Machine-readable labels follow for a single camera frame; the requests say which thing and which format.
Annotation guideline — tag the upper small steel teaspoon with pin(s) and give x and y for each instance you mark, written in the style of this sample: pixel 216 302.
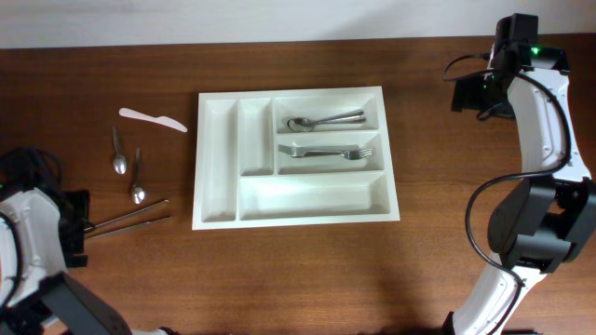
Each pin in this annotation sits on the upper small steel teaspoon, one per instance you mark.
pixel 119 160

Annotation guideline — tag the steel kitchen tongs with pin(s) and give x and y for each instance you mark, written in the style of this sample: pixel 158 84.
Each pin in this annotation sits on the steel kitchen tongs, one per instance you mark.
pixel 116 226

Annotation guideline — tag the large steel spoon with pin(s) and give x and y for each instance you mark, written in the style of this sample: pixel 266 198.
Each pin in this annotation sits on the large steel spoon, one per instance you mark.
pixel 307 125
pixel 349 114

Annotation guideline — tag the steel fork pointing down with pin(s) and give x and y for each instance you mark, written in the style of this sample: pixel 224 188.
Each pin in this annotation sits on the steel fork pointing down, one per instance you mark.
pixel 346 154

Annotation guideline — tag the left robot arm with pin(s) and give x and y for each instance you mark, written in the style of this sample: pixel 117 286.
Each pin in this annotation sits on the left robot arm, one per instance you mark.
pixel 43 231

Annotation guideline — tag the white plastic cutlery tray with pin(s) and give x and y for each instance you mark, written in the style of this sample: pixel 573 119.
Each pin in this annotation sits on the white plastic cutlery tray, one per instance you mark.
pixel 243 181

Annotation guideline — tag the lower small steel teaspoon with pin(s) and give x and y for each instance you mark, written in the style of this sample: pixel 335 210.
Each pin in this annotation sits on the lower small steel teaspoon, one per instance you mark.
pixel 137 193

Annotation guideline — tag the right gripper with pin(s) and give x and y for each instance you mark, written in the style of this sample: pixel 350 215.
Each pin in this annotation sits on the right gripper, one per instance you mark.
pixel 466 95

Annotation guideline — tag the steel fork pointing up-left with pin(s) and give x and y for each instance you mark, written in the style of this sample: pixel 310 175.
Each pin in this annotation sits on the steel fork pointing up-left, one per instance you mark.
pixel 299 151

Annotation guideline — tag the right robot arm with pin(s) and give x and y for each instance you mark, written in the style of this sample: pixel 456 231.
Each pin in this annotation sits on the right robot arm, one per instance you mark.
pixel 549 216

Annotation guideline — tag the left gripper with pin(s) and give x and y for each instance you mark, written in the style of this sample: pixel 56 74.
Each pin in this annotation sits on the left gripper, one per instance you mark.
pixel 82 199

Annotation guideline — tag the pink plastic knife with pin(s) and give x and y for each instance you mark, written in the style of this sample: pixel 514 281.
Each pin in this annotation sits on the pink plastic knife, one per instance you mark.
pixel 161 120

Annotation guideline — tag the small steel teaspoon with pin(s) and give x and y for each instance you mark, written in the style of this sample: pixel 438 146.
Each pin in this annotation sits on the small steel teaspoon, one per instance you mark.
pixel 137 193
pixel 119 160

